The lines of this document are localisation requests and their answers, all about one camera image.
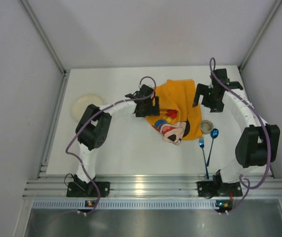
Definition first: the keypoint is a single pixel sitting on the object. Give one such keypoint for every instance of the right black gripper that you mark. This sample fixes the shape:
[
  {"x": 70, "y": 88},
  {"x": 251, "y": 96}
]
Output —
[{"x": 204, "y": 94}]

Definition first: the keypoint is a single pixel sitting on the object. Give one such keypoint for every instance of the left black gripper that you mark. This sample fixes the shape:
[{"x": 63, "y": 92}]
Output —
[{"x": 151, "y": 106}]

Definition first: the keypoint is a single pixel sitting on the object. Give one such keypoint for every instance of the orange cartoon mouse placemat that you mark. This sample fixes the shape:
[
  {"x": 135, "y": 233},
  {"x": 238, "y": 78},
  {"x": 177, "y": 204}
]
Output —
[{"x": 178, "y": 119}]

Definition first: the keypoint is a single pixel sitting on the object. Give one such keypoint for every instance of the small metal cup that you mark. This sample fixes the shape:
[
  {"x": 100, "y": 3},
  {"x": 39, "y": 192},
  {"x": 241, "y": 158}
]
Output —
[{"x": 206, "y": 126}]

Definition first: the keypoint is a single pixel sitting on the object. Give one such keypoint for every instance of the blue metal spoon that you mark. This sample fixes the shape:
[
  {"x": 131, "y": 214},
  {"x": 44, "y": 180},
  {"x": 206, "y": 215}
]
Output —
[{"x": 214, "y": 134}]

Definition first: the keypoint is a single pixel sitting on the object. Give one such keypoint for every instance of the blue metal fork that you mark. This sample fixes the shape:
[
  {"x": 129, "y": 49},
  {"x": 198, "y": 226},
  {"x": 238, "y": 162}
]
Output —
[{"x": 202, "y": 145}]

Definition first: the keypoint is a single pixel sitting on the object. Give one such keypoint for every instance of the white round plate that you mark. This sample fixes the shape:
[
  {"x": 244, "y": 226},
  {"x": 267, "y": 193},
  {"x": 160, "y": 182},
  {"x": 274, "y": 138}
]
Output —
[{"x": 79, "y": 106}]

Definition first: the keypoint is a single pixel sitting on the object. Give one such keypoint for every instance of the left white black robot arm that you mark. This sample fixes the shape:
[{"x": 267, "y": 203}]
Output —
[{"x": 96, "y": 120}]

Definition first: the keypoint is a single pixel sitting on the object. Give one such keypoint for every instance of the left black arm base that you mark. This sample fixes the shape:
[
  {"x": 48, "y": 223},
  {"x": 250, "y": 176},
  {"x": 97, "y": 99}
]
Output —
[{"x": 80, "y": 189}]

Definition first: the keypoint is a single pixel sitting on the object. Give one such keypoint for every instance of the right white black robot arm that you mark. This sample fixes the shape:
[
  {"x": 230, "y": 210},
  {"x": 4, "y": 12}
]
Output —
[{"x": 258, "y": 142}]

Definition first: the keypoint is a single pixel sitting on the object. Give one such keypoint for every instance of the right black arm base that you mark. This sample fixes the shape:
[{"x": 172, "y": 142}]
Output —
[{"x": 216, "y": 188}]

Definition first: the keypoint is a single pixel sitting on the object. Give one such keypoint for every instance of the slotted cable duct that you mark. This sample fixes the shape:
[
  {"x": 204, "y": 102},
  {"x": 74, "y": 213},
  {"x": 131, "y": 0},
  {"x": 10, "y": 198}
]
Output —
[{"x": 123, "y": 204}]

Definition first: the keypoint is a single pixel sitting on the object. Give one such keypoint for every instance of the aluminium mounting rail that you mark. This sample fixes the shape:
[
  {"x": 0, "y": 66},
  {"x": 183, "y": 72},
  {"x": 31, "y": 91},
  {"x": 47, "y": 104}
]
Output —
[{"x": 144, "y": 186}]

